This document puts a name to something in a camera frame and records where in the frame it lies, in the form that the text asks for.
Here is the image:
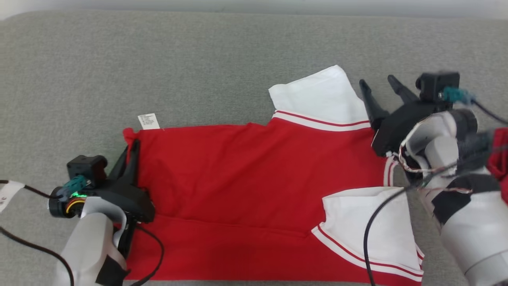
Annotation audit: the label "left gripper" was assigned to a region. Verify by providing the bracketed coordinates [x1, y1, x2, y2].
[85, 139, 156, 224]

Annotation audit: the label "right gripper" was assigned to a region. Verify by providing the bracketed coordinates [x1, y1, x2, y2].
[359, 75, 453, 158]

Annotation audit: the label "red jersey with white sleeves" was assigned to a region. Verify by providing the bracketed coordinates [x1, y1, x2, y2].
[122, 65, 425, 286]

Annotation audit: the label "red shorts with white stripes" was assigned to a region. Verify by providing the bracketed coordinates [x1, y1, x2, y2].
[487, 127, 508, 205]

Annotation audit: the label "teal left camera connector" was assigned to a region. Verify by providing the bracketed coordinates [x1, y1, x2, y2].
[59, 175, 89, 200]

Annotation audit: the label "teal camera connector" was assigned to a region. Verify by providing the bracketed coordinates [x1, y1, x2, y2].
[59, 175, 89, 200]
[441, 87, 475, 106]

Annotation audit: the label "teal right camera connector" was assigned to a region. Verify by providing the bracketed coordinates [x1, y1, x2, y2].
[441, 87, 475, 106]

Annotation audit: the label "black left camera cable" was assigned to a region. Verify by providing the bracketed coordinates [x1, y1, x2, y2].
[0, 180, 56, 199]

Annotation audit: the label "black camera cable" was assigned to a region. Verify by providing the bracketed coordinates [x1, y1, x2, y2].
[0, 180, 56, 199]
[472, 99, 508, 124]

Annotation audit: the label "black right camera cable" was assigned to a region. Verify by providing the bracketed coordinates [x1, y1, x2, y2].
[472, 99, 508, 124]

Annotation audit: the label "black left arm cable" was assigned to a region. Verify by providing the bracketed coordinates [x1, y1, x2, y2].
[0, 226, 76, 286]

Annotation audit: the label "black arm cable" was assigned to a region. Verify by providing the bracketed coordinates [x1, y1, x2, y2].
[363, 185, 417, 286]
[0, 226, 76, 286]

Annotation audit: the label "white cable tag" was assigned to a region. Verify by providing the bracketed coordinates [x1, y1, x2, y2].
[0, 181, 25, 212]

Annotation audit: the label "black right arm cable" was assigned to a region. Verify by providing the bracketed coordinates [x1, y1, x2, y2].
[363, 185, 417, 286]

